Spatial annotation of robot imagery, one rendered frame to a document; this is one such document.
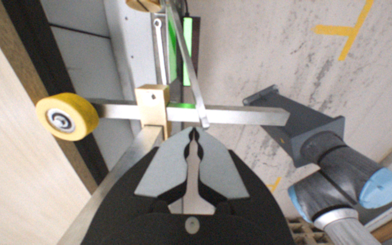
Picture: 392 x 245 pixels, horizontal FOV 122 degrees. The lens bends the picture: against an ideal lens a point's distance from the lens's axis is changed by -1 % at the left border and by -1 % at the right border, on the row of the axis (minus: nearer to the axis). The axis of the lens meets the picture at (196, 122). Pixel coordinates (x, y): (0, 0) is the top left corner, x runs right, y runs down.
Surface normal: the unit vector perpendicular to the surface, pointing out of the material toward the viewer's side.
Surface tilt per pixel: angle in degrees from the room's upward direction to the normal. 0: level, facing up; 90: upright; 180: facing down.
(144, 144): 90
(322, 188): 77
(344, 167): 92
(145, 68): 0
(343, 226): 92
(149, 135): 90
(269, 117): 0
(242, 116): 0
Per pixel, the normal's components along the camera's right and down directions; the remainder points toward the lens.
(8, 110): 0.00, 0.47
